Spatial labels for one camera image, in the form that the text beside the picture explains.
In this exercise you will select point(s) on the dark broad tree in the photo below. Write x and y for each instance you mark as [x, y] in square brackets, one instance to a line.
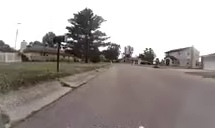
[112, 51]

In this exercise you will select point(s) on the slim pale tree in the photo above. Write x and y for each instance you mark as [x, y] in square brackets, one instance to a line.
[128, 50]

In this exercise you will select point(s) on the tall dark pine tree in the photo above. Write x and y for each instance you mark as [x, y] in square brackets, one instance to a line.
[85, 33]

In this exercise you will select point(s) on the grey asphalt road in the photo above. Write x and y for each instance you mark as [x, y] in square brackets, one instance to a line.
[138, 96]

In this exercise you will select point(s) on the low brown house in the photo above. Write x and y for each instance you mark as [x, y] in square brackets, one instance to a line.
[45, 53]

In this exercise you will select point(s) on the round tree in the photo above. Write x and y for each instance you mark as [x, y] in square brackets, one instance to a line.
[49, 38]

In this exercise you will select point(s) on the two-storey grey house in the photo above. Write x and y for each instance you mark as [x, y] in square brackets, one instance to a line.
[183, 57]

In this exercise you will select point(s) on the pale concrete kerb strip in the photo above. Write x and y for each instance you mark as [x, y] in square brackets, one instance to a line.
[31, 96]

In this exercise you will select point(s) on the utility pole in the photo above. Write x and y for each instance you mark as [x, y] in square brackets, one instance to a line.
[16, 38]

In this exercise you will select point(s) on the white fence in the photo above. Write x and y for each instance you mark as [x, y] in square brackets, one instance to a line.
[6, 57]

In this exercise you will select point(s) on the low house with white garage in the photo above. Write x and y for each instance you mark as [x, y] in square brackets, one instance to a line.
[211, 62]

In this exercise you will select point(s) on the dark mailbox on post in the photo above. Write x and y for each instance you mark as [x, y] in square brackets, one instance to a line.
[58, 50]

